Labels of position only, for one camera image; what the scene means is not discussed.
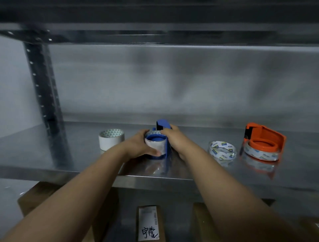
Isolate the grey metal shelving rack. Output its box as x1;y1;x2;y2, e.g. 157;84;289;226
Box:
0;0;319;242

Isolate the narrow cardboard box handwritten label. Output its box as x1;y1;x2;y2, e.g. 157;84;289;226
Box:
136;205;166;242

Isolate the person's right hand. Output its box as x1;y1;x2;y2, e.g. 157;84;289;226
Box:
160;124;197;161

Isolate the orange tape dispenser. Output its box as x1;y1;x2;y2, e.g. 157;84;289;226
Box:
243;122;287;161

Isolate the person's left hand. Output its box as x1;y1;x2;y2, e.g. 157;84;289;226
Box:
117;129;162;163

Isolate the wrinkled white tape roll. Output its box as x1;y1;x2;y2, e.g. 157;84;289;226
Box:
144;131;167;156

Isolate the large cardboard box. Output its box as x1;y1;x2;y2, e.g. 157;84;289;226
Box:
17;182;119;242

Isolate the smooth white tape roll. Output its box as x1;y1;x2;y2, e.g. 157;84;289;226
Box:
98;129;125;152

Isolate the person's left forearm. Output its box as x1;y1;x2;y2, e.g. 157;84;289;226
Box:
2;148;130;242

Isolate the blue tape dispenser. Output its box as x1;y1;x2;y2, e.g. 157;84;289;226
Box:
144;119;172;160

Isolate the person's right forearm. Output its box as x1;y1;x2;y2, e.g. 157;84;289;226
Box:
183;147;307;242

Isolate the wide cardboard box handwritten label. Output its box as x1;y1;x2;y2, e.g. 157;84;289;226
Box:
192;202;225;242

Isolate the transparent tape roll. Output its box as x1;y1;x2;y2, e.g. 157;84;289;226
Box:
243;142;279;162
208;141;237;161

